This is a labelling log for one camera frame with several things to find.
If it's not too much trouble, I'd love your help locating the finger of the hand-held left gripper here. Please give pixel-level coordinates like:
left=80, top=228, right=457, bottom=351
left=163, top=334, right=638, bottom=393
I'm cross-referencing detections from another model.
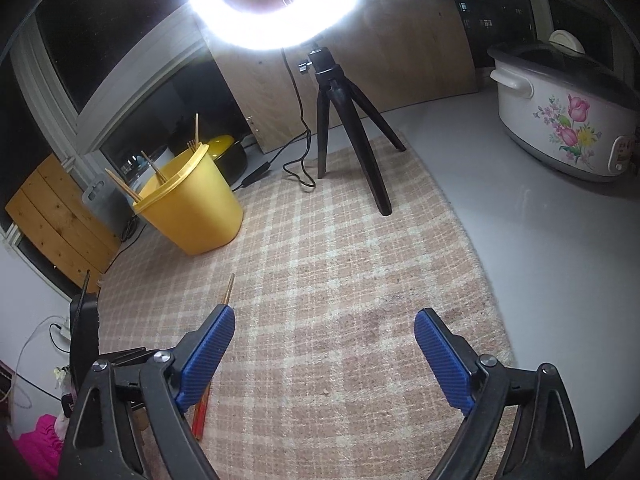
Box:
left=107, top=346, right=153, bottom=367

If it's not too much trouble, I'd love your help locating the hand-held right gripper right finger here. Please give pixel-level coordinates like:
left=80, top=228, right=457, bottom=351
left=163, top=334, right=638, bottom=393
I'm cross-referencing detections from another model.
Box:
left=414, top=308, right=586, bottom=480

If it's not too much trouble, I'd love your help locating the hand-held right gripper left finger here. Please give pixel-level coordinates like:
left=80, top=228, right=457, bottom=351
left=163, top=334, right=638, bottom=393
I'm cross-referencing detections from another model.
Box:
left=59, top=304, right=237, bottom=480

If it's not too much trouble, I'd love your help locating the yellow plastic container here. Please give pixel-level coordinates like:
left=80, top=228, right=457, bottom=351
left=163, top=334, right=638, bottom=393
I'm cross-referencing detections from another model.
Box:
left=132, top=143, right=244, bottom=256

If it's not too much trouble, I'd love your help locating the person's left forearm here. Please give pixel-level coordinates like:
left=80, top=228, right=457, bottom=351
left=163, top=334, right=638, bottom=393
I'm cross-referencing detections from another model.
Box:
left=12, top=412, right=68, bottom=478

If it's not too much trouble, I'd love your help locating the wooden slat panel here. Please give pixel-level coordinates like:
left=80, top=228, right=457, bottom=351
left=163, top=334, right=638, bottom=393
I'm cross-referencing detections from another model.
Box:
left=5, top=152, right=123, bottom=295

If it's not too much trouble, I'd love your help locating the grey plastic cutting board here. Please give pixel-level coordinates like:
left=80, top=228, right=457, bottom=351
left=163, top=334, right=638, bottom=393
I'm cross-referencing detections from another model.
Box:
left=81, top=178, right=138, bottom=243

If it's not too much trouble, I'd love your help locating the plaid beige cloth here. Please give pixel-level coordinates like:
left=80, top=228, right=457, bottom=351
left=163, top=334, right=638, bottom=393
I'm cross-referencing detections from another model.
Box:
left=95, top=130, right=518, bottom=480

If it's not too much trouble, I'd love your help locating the black pot with yellow lid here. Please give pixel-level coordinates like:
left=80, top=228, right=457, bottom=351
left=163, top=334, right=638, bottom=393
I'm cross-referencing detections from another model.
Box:
left=205, top=134, right=249, bottom=185

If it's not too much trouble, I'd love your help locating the black tripod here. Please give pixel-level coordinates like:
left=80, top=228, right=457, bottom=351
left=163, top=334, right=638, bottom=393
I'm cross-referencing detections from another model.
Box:
left=298, top=47, right=407, bottom=217

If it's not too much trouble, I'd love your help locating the white floral slow cooker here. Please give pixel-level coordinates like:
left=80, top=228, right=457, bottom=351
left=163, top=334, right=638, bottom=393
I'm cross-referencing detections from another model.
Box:
left=487, top=30, right=640, bottom=183

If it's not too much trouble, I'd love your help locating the light wooden board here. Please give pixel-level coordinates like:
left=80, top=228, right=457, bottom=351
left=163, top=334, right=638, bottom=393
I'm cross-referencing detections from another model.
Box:
left=207, top=0, right=481, bottom=153

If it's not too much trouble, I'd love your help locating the white charger with cable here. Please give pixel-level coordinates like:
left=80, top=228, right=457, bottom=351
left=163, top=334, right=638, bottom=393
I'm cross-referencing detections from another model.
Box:
left=0, top=315, right=75, bottom=411

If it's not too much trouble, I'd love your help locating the thin black cable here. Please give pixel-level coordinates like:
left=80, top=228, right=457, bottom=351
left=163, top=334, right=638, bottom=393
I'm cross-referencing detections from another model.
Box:
left=100, top=220, right=146, bottom=281

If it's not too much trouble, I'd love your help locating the black cable with switch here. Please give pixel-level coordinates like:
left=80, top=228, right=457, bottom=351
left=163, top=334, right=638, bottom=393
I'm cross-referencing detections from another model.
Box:
left=231, top=49, right=318, bottom=192

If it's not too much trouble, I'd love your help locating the white window frame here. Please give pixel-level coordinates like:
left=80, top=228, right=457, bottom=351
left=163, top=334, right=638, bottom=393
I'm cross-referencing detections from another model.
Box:
left=10, top=5, right=221, bottom=156

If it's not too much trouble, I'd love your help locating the white ring light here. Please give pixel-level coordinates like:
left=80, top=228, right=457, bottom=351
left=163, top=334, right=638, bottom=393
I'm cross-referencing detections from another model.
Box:
left=177, top=0, right=378, bottom=52

